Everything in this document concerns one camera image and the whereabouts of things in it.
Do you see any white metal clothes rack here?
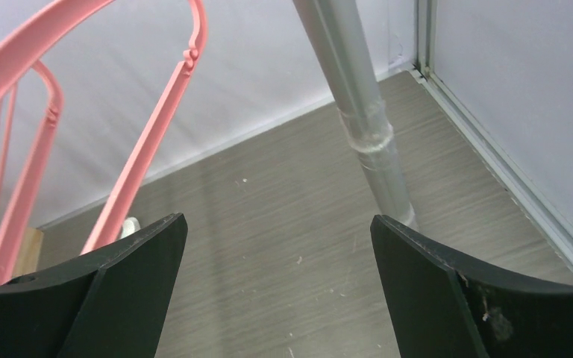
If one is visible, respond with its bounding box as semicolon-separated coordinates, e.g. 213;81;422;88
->
294;1;419;230

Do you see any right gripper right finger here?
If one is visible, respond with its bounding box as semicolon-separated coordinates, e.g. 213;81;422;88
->
370;215;573;357

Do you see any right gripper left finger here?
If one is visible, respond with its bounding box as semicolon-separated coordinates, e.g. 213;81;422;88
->
0;213;188;357

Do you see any wooden clothes rack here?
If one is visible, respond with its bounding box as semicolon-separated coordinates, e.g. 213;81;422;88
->
11;227;43;278

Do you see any thick pink hanger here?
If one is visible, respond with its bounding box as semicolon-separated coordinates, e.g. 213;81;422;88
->
0;1;208;254
0;60;64;285

